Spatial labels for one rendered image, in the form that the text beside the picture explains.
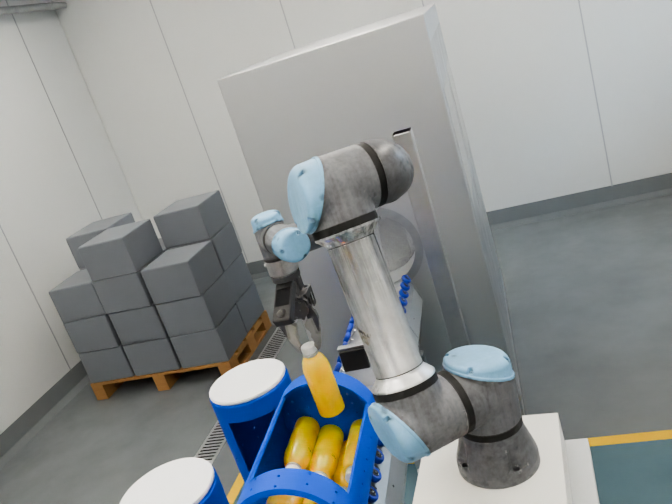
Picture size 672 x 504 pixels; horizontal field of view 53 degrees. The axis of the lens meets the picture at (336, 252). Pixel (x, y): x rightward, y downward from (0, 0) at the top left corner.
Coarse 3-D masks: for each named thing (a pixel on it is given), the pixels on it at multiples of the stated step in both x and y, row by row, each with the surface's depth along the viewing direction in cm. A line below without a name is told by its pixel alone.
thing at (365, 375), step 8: (352, 344) 223; (360, 344) 222; (344, 352) 221; (352, 352) 221; (360, 352) 220; (344, 360) 222; (352, 360) 222; (360, 360) 221; (368, 360) 222; (344, 368) 224; (352, 368) 223; (360, 368) 223; (368, 368) 224; (352, 376) 226; (360, 376) 226; (368, 376) 225; (368, 384) 226
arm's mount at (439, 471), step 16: (528, 416) 136; (544, 416) 135; (544, 432) 130; (560, 432) 130; (448, 448) 133; (544, 448) 125; (560, 448) 124; (432, 464) 129; (448, 464) 128; (544, 464) 121; (560, 464) 120; (432, 480) 125; (448, 480) 124; (464, 480) 123; (528, 480) 118; (544, 480) 117; (560, 480) 116; (416, 496) 122; (432, 496) 121; (448, 496) 120; (464, 496) 119; (480, 496) 118; (496, 496) 117; (512, 496) 116; (528, 496) 115; (544, 496) 114; (560, 496) 113
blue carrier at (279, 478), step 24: (360, 384) 179; (288, 408) 186; (312, 408) 185; (360, 408) 182; (288, 432) 189; (360, 432) 164; (264, 456) 170; (360, 456) 157; (264, 480) 143; (288, 480) 140; (312, 480) 141; (360, 480) 151
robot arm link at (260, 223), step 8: (256, 216) 158; (264, 216) 156; (272, 216) 155; (280, 216) 157; (256, 224) 155; (264, 224) 155; (272, 224) 154; (256, 232) 156; (264, 232) 154; (264, 248) 156; (264, 256) 159; (272, 256) 157
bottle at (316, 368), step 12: (312, 360) 166; (324, 360) 167; (312, 372) 166; (324, 372) 166; (312, 384) 167; (324, 384) 167; (336, 384) 170; (324, 396) 168; (336, 396) 169; (324, 408) 169; (336, 408) 170
